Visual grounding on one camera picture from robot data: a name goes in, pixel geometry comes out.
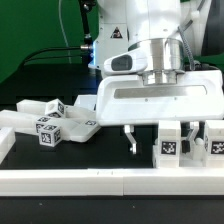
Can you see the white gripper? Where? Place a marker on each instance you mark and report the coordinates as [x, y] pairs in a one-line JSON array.
[[196, 96]]

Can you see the white chair seat part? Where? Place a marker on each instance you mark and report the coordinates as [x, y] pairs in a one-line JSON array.
[[192, 159]]

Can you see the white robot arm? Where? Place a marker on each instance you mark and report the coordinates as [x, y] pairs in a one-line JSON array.
[[145, 52]]

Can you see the white flat chair panel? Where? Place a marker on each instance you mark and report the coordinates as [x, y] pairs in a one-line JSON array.
[[79, 125]]

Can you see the white chair back long part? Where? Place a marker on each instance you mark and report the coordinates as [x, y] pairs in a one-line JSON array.
[[22, 122]]

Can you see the white marker sheet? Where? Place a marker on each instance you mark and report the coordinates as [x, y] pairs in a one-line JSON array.
[[86, 101]]

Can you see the white left rail block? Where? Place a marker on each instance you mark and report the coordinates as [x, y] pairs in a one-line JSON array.
[[7, 140]]

